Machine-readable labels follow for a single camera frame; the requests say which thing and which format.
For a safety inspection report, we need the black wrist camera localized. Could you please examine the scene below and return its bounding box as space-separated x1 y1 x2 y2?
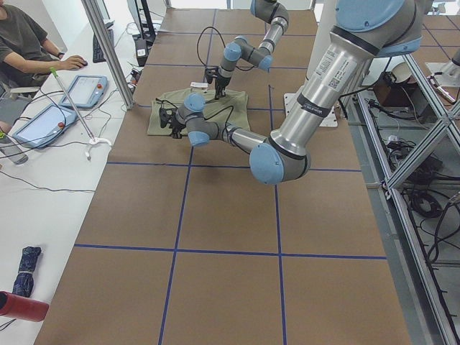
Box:
205 66 219 84
159 108 175 129

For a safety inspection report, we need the aluminium side frame rail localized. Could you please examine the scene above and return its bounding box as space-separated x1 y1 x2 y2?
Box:
343 37 459 344

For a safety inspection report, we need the black keyboard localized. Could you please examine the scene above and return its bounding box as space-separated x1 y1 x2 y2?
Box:
92 29 114 63

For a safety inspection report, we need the red cylinder bottle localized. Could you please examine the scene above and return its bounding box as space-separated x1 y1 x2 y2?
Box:
1 291 49 322

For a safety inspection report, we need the floor cable bundle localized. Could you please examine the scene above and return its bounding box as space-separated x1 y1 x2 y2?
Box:
380 132 460 267

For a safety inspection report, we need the black power adapter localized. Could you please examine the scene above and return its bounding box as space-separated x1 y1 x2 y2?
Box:
134 38 149 67

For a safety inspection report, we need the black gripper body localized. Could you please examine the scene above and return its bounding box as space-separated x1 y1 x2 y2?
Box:
214 76 229 100
169 115 185 139

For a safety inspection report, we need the near teach pendant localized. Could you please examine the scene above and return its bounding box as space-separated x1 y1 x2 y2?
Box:
12 105 77 149

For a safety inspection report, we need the brown paper table cover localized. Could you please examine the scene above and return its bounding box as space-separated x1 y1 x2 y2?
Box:
36 9 410 344

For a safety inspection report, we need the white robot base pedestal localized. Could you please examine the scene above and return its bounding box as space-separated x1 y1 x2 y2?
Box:
283 0 364 128

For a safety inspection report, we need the white shirt price tag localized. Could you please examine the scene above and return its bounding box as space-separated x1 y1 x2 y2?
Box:
190 82 208 89

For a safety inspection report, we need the green long-sleeve shirt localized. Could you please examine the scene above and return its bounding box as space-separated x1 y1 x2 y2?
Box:
147 88 250 136

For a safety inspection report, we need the black table cable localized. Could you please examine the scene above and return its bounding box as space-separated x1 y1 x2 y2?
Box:
0 86 123 193

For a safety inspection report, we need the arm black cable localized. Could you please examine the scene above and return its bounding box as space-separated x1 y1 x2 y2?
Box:
196 26 256 73
155 96 234 141

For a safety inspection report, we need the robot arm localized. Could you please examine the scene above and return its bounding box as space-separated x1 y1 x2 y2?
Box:
159 1 431 185
206 1 289 99

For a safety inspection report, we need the aluminium frame post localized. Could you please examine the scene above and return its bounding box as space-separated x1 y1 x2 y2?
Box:
81 0 134 110

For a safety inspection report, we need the seated person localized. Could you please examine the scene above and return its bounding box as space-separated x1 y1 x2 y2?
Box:
1 1 88 87

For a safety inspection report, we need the far teach pendant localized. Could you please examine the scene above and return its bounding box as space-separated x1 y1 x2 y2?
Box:
67 75 108 109

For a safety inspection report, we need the folded blue umbrella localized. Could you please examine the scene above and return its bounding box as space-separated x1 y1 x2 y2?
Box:
12 247 42 298

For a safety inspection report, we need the teach pendant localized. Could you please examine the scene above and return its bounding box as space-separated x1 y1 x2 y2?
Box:
67 75 108 109
12 105 77 149

